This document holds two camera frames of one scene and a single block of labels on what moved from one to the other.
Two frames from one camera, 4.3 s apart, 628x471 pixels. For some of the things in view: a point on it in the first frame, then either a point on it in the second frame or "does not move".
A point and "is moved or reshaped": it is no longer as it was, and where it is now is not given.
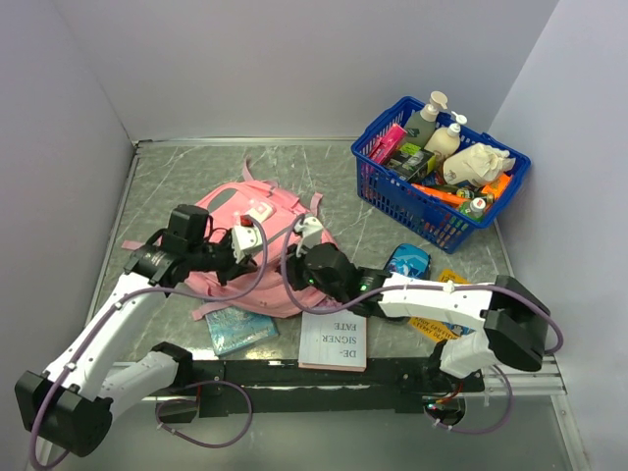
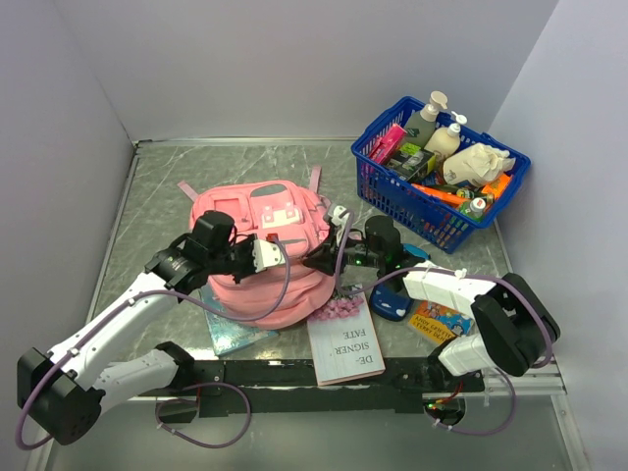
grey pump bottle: x=420 y=124 does not move
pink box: x=388 y=143 does not move
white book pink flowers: x=333 y=340 is moved or reshaped
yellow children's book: x=439 y=330 does not move
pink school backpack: x=232 y=250 is moved or reshaped
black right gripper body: x=303 y=277 to x=359 y=254
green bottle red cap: x=474 y=208 does not move
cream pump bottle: x=445 y=141 does not move
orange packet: x=447 y=196 does not move
